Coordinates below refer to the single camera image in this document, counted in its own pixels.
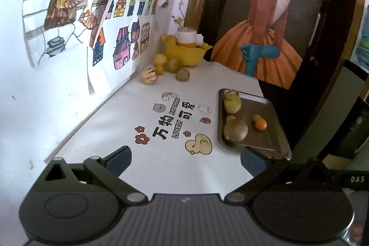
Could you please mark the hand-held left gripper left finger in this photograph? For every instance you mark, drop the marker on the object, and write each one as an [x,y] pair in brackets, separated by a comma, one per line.
[119,161]

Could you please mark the white cup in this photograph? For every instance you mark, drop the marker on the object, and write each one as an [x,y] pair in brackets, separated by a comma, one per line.
[186,37]

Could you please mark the wall poster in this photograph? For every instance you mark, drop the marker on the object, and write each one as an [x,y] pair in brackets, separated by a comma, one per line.
[265,32]

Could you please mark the small orange tangerine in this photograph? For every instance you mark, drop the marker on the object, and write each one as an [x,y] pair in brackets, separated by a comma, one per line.
[261,124]

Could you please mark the small yellow-green fruit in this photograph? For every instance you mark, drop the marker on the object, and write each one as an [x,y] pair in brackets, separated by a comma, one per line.
[256,117]

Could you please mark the large brown passion fruit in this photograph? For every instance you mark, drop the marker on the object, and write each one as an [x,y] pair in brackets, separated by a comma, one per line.
[235,130]

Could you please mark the metal tray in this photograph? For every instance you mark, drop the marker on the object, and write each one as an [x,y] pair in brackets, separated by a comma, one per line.
[268,139]

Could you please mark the yellow fruit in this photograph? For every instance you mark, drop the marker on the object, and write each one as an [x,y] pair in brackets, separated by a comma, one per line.
[170,39]

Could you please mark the coloured houses drawing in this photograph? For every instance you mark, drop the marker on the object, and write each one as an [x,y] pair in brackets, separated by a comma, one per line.
[109,73]

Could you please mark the large coloured figure drawing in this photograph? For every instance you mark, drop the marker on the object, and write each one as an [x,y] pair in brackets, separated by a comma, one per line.
[37,18]

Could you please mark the small striped pepino melon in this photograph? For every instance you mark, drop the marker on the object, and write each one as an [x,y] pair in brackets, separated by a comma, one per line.
[149,76]

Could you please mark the small orange kumquat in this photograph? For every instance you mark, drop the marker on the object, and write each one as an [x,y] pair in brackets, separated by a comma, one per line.
[160,69]

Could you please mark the yellow lemon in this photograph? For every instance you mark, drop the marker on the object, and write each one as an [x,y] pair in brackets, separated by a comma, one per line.
[159,58]

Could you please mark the round green passion fruit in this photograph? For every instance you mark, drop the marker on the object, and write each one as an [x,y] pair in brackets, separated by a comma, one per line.
[172,65]

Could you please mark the yellow flower sprig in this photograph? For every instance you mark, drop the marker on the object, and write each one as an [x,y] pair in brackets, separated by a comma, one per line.
[178,20]

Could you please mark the yellow plastic bowl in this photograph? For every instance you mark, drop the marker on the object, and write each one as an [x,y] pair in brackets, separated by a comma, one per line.
[184,57]

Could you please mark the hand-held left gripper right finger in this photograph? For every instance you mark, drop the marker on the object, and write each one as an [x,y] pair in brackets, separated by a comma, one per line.
[252,163]

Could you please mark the white printed table mat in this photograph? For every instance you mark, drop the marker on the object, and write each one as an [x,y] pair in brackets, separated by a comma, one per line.
[144,153]

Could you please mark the white folded paper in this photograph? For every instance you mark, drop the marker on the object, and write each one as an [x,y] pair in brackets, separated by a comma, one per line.
[199,40]

